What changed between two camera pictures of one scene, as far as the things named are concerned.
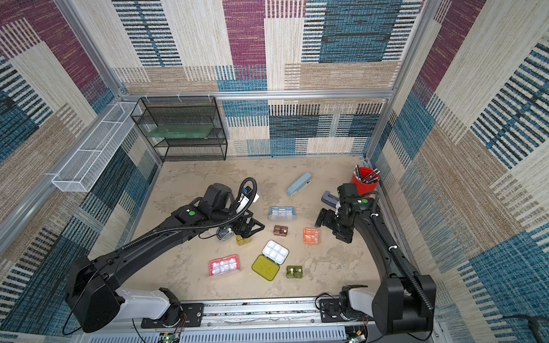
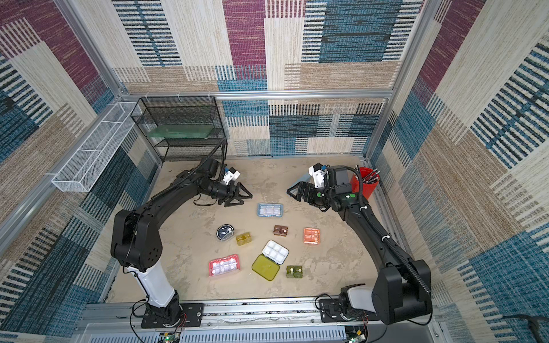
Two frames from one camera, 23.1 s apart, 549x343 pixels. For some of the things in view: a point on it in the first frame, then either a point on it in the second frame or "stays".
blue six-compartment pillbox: (282, 213) → (270, 210)
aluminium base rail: (296, 321) stays
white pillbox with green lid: (267, 264) stays
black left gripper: (248, 232) → (239, 194)
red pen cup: (366, 179) stays
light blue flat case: (299, 184) stays
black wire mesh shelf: (184, 128) stays
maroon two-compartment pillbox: (280, 230) stays
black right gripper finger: (320, 218) → (296, 191)
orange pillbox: (312, 236) stays
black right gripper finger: (341, 233) → (309, 199)
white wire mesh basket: (79, 171) stays
